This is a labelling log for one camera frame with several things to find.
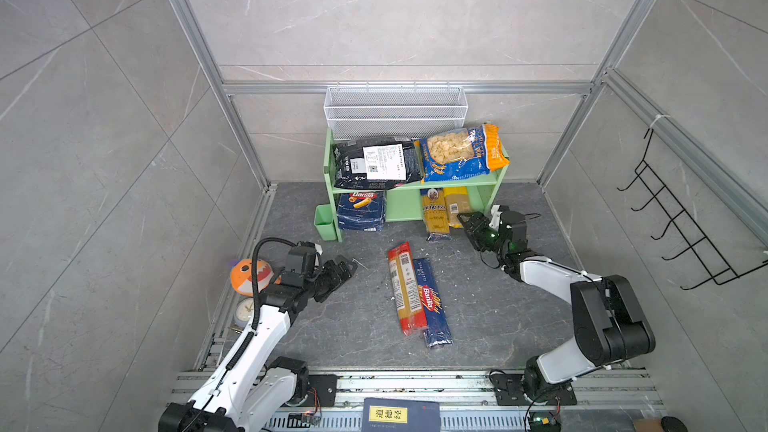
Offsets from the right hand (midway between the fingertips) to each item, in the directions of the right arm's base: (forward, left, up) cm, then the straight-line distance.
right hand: (458, 218), depth 91 cm
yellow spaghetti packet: (+7, -1, 0) cm, 7 cm away
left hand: (-16, +33, 0) cm, 37 cm away
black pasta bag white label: (+5, +24, +19) cm, 31 cm away
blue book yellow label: (-49, +20, -12) cm, 54 cm away
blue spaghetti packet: (-29, +10, -10) cm, 33 cm away
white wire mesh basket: (+33, +17, +17) cm, 41 cm away
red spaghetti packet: (-18, +17, -10) cm, 27 cm away
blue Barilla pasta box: (0, +29, +4) cm, 29 cm away
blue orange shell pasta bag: (+10, 0, +18) cm, 20 cm away
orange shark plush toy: (-16, +64, -4) cm, 66 cm away
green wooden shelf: (+8, +17, -1) cm, 18 cm away
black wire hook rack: (-26, -46, +18) cm, 55 cm away
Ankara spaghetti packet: (+2, +7, 0) cm, 7 cm away
